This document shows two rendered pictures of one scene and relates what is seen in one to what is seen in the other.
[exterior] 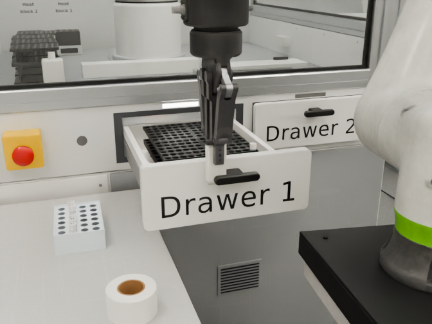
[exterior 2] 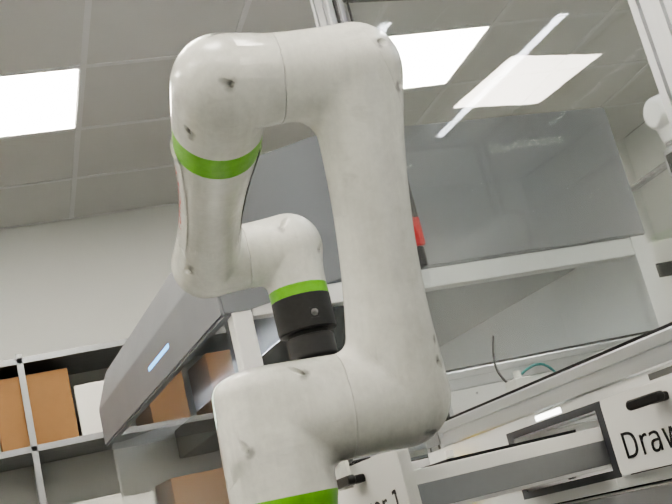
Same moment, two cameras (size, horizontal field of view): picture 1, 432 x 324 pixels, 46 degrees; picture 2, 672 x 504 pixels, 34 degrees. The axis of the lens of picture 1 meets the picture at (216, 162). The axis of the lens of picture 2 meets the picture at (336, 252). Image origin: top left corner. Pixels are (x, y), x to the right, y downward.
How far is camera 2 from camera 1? 1.81 m
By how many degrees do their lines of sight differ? 90
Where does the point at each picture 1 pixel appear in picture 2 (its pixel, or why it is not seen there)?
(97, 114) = (497, 436)
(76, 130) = not seen: hidden behind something
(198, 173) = not seen: hidden behind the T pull
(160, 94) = (528, 404)
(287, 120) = (639, 420)
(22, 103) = (457, 431)
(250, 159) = (367, 463)
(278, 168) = (384, 472)
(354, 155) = not seen: outside the picture
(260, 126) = (614, 435)
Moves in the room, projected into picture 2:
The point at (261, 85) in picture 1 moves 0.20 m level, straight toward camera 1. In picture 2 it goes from (611, 369) to (477, 403)
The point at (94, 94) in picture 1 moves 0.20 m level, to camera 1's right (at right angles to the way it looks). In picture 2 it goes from (488, 414) to (510, 399)
